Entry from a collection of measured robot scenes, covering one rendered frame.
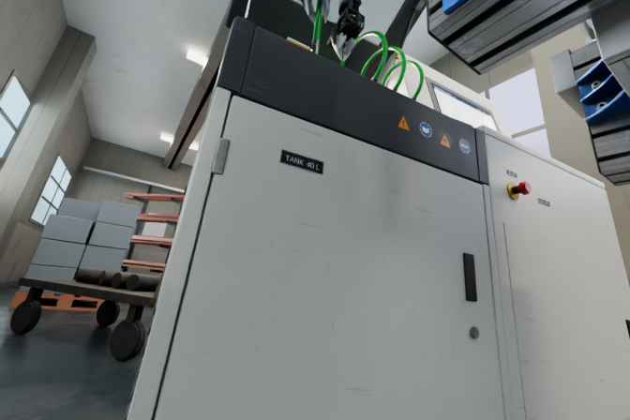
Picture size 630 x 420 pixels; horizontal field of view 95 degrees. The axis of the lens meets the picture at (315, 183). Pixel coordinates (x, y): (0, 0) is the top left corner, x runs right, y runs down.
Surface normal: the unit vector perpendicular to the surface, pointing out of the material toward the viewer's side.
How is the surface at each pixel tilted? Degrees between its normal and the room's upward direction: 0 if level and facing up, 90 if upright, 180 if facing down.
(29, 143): 90
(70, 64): 90
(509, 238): 90
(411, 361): 90
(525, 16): 180
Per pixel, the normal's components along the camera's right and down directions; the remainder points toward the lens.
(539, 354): 0.45, -0.25
